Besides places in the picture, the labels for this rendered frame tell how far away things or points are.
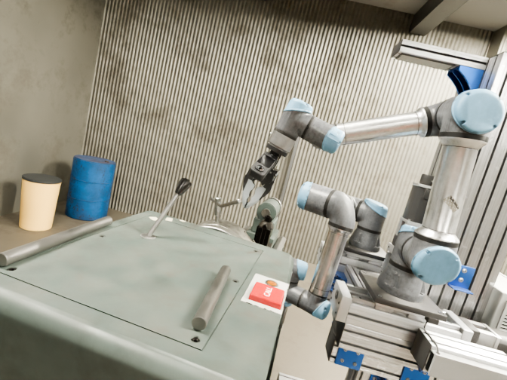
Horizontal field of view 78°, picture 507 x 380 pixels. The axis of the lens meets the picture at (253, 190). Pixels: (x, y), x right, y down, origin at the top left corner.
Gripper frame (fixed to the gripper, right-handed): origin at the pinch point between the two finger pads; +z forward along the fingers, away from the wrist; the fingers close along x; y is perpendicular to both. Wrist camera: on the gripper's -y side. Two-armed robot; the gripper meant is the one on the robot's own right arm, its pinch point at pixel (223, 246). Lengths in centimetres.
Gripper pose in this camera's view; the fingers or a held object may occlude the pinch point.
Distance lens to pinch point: 132.5
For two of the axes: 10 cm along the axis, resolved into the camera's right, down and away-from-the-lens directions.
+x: 2.4, -9.6, -1.5
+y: 2.2, -0.9, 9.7
